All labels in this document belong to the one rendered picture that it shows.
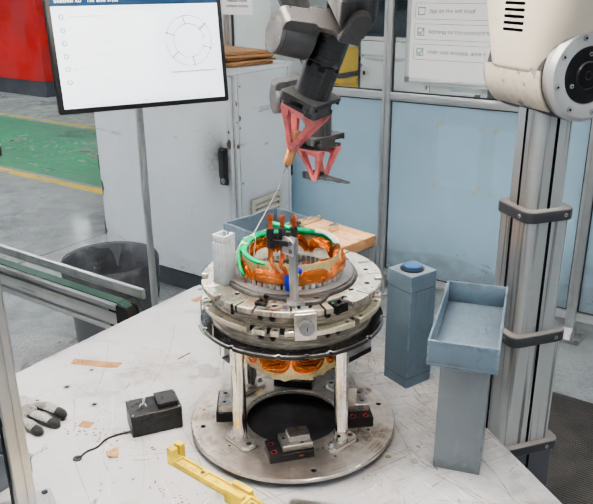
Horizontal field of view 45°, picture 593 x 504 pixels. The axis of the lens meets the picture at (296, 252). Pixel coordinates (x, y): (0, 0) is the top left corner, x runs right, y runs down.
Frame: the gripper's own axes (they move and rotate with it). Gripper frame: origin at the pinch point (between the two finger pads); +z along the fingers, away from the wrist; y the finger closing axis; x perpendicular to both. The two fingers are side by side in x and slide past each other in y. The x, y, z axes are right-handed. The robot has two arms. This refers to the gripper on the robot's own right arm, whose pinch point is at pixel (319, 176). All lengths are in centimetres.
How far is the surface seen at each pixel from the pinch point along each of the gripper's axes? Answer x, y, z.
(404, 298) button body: 25.5, 2.8, 20.7
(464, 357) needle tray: 53, 25, 15
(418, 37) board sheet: -99, -175, -14
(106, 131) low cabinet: -245, -93, 34
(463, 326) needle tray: 46, 13, 17
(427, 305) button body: 28.1, -1.7, 23.0
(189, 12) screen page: -77, -27, -32
